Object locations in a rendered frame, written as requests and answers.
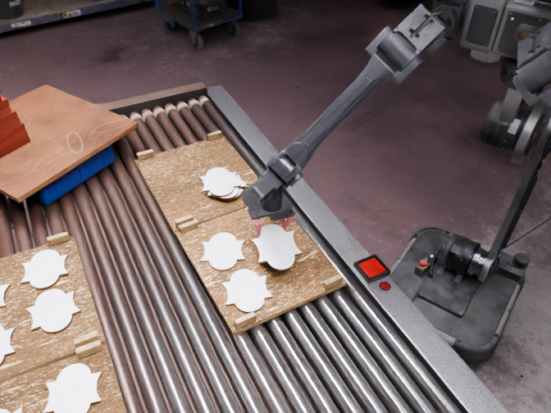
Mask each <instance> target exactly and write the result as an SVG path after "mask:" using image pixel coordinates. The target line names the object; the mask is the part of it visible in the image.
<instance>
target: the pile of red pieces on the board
mask: <svg viewBox="0 0 551 413"><path fill-rule="evenodd" d="M9 105H10V104H9V102H8V100H7V98H4V97H2V96H0V158H2V157H4V156H6V155H7V154H9V153H11V152H13V151H15V150H16V149H18V148H20V147H22V146H24V145H26V144H27V143H29V142H30V137H29V136H28V134H27V131H26V129H25V125H24V123H22V122H20V118H19V117H18V115H17V113H16V111H14V110H12V109H11V108H10V107H9Z"/></svg>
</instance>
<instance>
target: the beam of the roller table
mask: <svg viewBox="0 0 551 413"><path fill-rule="evenodd" d="M207 98H208V99H209V100H210V101H211V102H212V105H213V106H214V107H215V108H216V109H217V111H218V112H219V113H220V114H221V116H222V117H223V118H224V120H225V121H226V122H227V123H228V125H229V126H230V127H231V129H232V130H233V131H234V132H235V133H236V134H237V135H238V137H239V138H240V139H241V140H242V142H243V143H244V144H245V146H246V147H247V148H248V150H249V151H250V152H251V153H252V154H253V155H254V156H255V157H256V159H257V160H258V161H259V163H260V164H261V165H262V167H263V168H264V169H265V170H266V168H265V165H266V164H267V163H268V161H269V160H270V159H271V158H272V157H273V156H274V155H275V154H276V153H277V152H278V150H277V148H276V147H275V146H274V145H273V144H272V143H271V141H270V140H269V139H268V138H267V137H266V136H265V134H264V133H263V132H262V131H261V130H260V129H259V128H258V127H257V126H256V125H255V124H254V123H253V121H252V120H251V119H250V118H249V117H248V116H247V114H246V113H245V112H244V111H243V110H242V109H241V107H240V106H239V105H238V104H237V103H236V102H235V100H234V99H233V98H232V97H231V96H230V95H229V94H228V93H227V92H226V91H225V90H224V89H223V88H222V86H221V85H217V86H213V87H210V88H207ZM283 192H284V194H285V195H286V196H287V198H288V199H289V200H290V201H291V202H292V203H293V204H294V206H295V207H296V208H297V209H298V211H299V212H300V213H301V215H302V216H303V217H304V219H305V220H306V221H307V222H308V223H309V224H310V226H311V227H312V228H313V229H314V230H315V232H316V233H317V234H318V235H319V237H320V238H321V239H322V241H323V242H324V243H325V244H326V246H327V247H328V248H329V249H330V250H331V251H332V252H333V254H334V255H335V256H336V258H337V259H338V260H339V262H340V263H341V264H342V265H343V267H344V268H345V269H346V270H347V271H348V272H349V273H350V275H351V276H352V277H353V279H354V280H355V281H356V282H357V284H358V285H359V286H360V287H361V289H362V290H363V291H364V293H365V294H366V295H367V296H368V297H369V298H370V299H371V301H372V302H373V303H374V304H375V306H376V307H377V308H378V310H379V311H380V312H381V314H382V315H383V316H384V317H385V318H386V319H387V320H388V321H389V323H390V324H391V325H392V327H393V328H394V329H395V331H396V332H397V333H398V334H399V336H400V337H401V338H402V339H403V341H404V342H405V343H406V344H407V345H408V346H409V347H410V349H411V350H412V351H413V353H414V354H415V355H416V356H417V358H418V359H419V360H420V362H421V363H422V364H423V365H424V366H425V367H426V368H427V370H428V371H429V372H430V374H431V375H432V376H433V377H434V379H435V380H436V381H437V382H438V384H439V385H440V386H441V388H442V389H443V390H444V391H445V392H446V393H447V394H448V396H449V397H450V398H451V399H452V401H453V402H454V403H455V405H456V406H457V407H458V409H459V410H460V411H461V412H462V413H509V412H508V410H507V409H506V408H505V407H504V406H503V405H502V403H501V402H500V401H499V400H498V399H497V398H496V397H495V395H494V394H493V393H492V392H491V391H490V390H489V389H488V388H487V387H486V386H485V385H484V384H483V382H482V381H481V380H480V379H479V378H478V377H477V375H476V374H475V373H474V372H473V371H472V370H471V368H470V367H469V366H468V365H467V364H466V363H465V361H464V360H463V359H462V358H461V357H460V356H459V355H458V354H457V353H456V352H455V351H454V350H453V348H452V347H451V346H450V345H449V344H448V343H447V341H446V340H445V339H444V338H443V337H442V336H441V334H440V333H439V332H438V331H437V330H436V329H435V327H434V326H433V325H432V324H431V323H430V322H429V321H428V319H427V318H426V317H425V316H424V315H423V314H422V313H421V312H420V311H419V310H418V309H417V307H416V306H415V305H414V304H413V303H412V302H411V300H410V299H409V298H408V297H407V296H406V295H405V294H404V292H403V291H402V290H401V289H400V288H399V287H398V285H397V284H396V283H395V282H394V281H393V280H392V279H391V278H390V277H389V276H386V277H384V278H382V279H378V280H377V281H375V282H372V283H370V284H368V283H367V282H366V280H365V279H364V278H363V277H362V276H361V275H360V274H359V272H358V271H357V270H356V269H355V267H354V266H353V264H354V262H355V261H359V260H361V259H363V258H366V257H368V256H370V254H369V253H368V251H367V250H366V249H365V248H364V247H363V246H362V245H361V244H360V243H359V242H358V241H357V240H356V238H355V237H354V236H353V235H352V234H351V233H350V231H349V230H348V229H347V228H346V227H345V226H344V224H343V223H342V222H341V221H340V220H339V219H338V217H337V216H336V215H335V214H334V213H333V212H332V210H331V209H330V208H329V207H328V206H327V205H326V204H325V203H324V202H323V201H322V200H321V199H320V197H319V196H318V195H317V194H316V193H315V192H314V191H313V189H312V188H311V187H310V186H309V185H308V184H307V182H306V181H305V180H304V179H303V178H301V179H300V180H299V181H298V182H297V183H296V184H295V185H294V186H292V187H291V186H289V187H288V188H285V187H284V186H283ZM381 282H387V283H389V284H390V287H391V288H390V290H387V291H385V290H382V289H381V288H380V283H381Z"/></svg>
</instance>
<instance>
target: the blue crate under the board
mask: <svg viewBox="0 0 551 413"><path fill-rule="evenodd" d="M114 160H115V157H114V153H113V150H112V145H109V146H108V147H106V148H104V149H103V150H102V151H100V152H98V153H97V154H95V155H93V156H92V157H90V158H89V159H88V160H86V161H84V162H82V163H81V164H79V165H78V166H77V167H75V168H73V169H72V170H70V171H68V172H67V173H65V174H64V175H62V176H61V177H59V178H58V179H55V180H54V181H52V182H51V183H50V184H48V185H47V186H45V187H43V188H41V189H40V190H39V191H38V192H36V193H34V194H32V195H31V197H33V198H35V199H37V200H39V201H41V202H42V203H44V204H46V205H49V204H51V203H52V202H54V201H56V200H57V199H58V198H60V197H61V196H63V195H64V194H66V193H68V192H69V191H71V190H72V189H73V188H75V187H76V186H78V185H79V184H81V183H83V182H84V181H85V180H87V179H88V178H90V177H91V176H93V175H95V174H96V173H98V172H99V171H100V170H102V169H103V168H105V167H106V166H108V165H109V164H111V163H112V162H114Z"/></svg>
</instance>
